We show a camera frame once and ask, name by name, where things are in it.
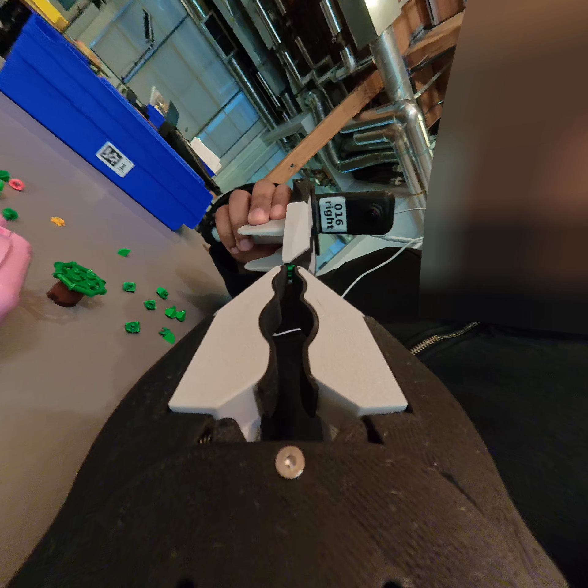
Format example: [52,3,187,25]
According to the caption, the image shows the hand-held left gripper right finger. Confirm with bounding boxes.
[295,267,409,439]

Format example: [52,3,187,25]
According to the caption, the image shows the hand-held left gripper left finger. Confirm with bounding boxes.
[168,266,288,443]

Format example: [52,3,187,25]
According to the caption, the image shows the person's right forearm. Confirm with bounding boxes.
[209,241,285,306]

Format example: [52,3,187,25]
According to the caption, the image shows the person's right hand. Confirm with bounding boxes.
[215,180,293,263]

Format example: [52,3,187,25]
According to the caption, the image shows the wooden beam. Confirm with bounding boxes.
[266,11,465,184]

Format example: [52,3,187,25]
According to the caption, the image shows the scattered green toy pieces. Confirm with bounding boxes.
[0,169,187,345]

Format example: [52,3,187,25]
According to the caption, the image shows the person's black jacket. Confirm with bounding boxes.
[317,239,588,588]

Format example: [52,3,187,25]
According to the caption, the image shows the green toy tree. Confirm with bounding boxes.
[46,260,107,308]

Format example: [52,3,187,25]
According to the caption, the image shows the pink toy block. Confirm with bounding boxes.
[0,216,34,323]

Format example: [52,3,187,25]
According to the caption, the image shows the blue plastic bin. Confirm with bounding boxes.
[0,13,215,232]

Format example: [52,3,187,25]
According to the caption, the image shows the white cable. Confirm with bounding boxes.
[341,208,424,298]

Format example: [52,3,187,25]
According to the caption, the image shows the silver ventilation duct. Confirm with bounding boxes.
[340,25,435,205]

